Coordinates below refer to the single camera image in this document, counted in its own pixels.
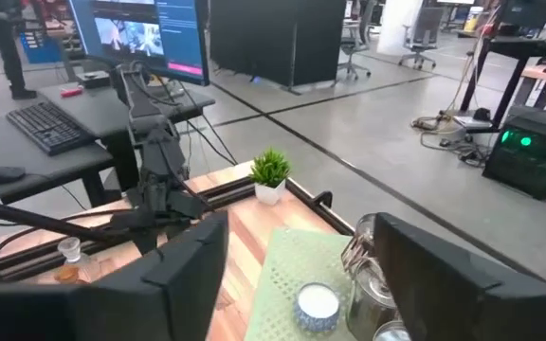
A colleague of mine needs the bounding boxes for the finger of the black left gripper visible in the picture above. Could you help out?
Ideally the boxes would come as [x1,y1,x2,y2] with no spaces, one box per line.
[110,207,156,234]
[173,191,207,220]

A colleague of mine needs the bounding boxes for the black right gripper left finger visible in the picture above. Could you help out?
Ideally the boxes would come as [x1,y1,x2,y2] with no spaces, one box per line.
[0,211,229,341]

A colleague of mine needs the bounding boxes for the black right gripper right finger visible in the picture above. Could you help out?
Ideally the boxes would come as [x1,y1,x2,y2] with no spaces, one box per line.
[373,212,546,341]

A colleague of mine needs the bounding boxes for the clear glass bud vase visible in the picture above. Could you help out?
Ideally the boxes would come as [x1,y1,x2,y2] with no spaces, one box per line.
[57,235,99,283]

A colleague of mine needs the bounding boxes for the blue patterned bowl candle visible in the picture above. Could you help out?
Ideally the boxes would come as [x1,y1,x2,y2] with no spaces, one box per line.
[293,281,341,333]

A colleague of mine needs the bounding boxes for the green perforated metal shelf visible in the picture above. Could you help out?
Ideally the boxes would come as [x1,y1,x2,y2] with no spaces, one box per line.
[244,226,364,341]

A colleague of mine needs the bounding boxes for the artificial green plant white pot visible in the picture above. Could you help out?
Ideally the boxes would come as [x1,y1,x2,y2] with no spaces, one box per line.
[248,148,292,207]

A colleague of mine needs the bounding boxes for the black support pole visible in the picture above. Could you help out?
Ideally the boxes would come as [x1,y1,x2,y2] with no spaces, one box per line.
[0,192,132,241]

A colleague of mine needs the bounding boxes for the black keyboard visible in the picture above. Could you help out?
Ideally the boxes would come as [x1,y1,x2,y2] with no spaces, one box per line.
[6,100,97,156]

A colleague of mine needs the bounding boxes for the small black box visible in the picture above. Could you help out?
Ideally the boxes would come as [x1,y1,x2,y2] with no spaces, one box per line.
[76,70,112,90]

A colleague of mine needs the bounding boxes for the black computer tower green lights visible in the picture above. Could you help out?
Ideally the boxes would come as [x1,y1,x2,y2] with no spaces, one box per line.
[482,104,546,201]

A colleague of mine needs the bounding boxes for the computer monitor blue screen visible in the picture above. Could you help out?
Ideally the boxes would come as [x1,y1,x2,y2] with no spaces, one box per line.
[66,0,210,87]

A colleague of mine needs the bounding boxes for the black partition screen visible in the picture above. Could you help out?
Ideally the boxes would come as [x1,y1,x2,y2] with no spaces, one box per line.
[209,0,349,95]

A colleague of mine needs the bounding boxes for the person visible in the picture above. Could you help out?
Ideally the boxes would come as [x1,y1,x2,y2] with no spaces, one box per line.
[0,0,38,100]

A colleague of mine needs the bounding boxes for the grey office chair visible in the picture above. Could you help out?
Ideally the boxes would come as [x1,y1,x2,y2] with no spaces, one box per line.
[398,7,445,71]
[337,18,373,81]

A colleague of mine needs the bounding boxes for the black standing desk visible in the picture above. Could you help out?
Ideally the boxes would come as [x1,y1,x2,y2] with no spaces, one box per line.
[460,35,546,129]

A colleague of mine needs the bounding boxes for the yellow white container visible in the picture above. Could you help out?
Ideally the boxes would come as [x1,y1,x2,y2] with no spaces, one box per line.
[462,5,485,33]

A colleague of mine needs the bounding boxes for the thin black cable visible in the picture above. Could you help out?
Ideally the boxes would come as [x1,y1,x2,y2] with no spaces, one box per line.
[176,80,240,167]

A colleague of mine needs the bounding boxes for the floor cable tangle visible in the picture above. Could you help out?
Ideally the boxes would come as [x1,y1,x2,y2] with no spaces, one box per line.
[409,107,492,168]

